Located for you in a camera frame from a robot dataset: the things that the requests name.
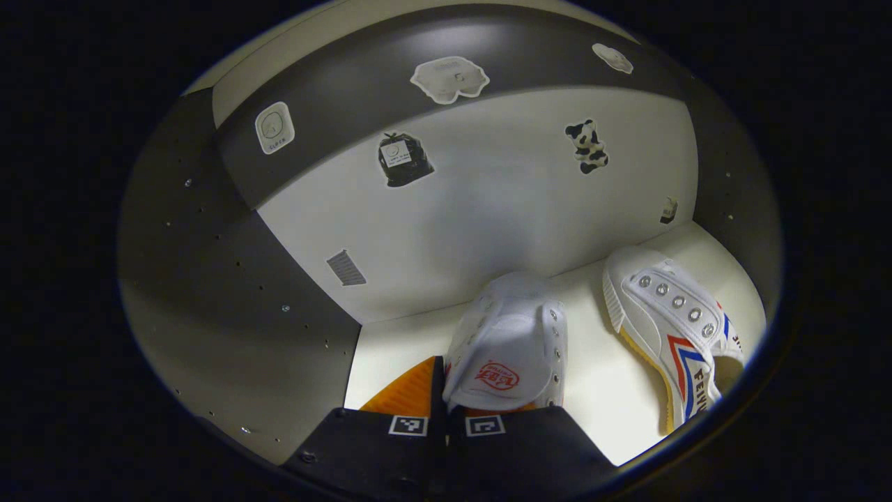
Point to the white canvas shoe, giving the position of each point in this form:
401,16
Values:
509,335
669,314

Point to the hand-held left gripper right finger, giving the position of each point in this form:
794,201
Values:
516,460

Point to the white grey shoe cabinet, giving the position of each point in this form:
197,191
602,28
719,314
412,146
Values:
488,209

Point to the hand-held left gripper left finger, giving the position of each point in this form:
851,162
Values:
438,387

